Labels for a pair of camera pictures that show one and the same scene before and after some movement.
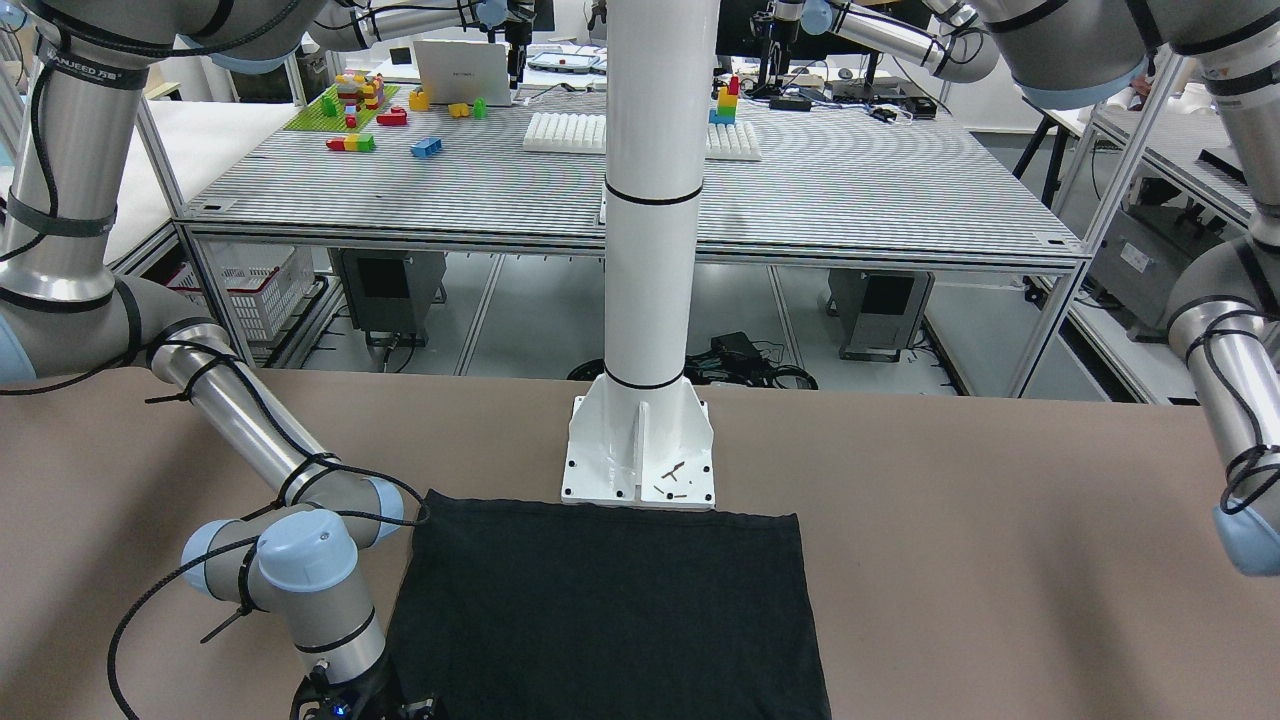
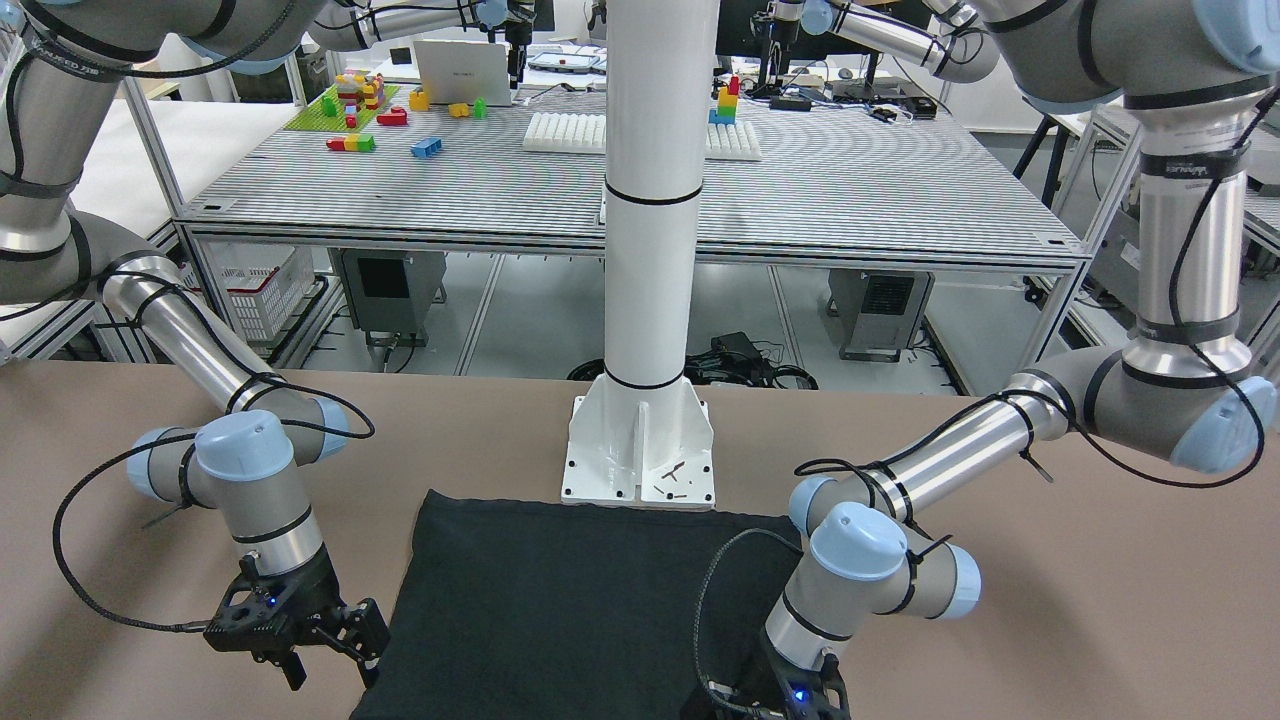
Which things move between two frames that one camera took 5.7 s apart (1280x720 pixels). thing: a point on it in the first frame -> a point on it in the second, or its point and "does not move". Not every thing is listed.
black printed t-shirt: [523, 608] does not move
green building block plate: [329, 114] does not move
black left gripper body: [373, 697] -> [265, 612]
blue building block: [426, 147] does not move
